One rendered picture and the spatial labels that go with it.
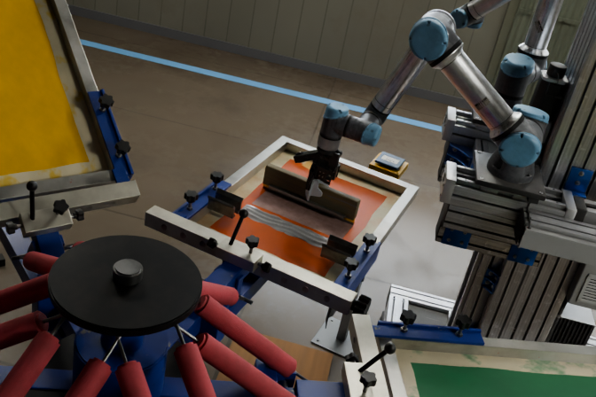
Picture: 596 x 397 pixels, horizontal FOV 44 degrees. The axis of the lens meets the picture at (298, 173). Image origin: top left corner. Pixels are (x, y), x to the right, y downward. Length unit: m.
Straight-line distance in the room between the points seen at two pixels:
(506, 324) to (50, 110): 1.84
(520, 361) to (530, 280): 0.72
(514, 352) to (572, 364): 0.18
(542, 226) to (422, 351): 0.60
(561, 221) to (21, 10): 1.84
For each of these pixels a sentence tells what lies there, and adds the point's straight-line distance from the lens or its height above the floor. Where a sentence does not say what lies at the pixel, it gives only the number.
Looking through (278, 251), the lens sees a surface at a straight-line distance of 2.35.
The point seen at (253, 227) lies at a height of 0.95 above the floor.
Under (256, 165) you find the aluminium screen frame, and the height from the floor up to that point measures 0.99.
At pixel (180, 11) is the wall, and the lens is 6.57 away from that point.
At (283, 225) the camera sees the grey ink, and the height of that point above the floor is 0.96.
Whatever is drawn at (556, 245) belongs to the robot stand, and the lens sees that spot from 2.45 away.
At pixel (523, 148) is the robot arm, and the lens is 2.26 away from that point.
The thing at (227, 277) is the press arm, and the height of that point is 1.04.
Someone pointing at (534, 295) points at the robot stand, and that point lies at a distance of 2.94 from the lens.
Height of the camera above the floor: 2.30
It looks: 29 degrees down
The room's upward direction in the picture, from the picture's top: 12 degrees clockwise
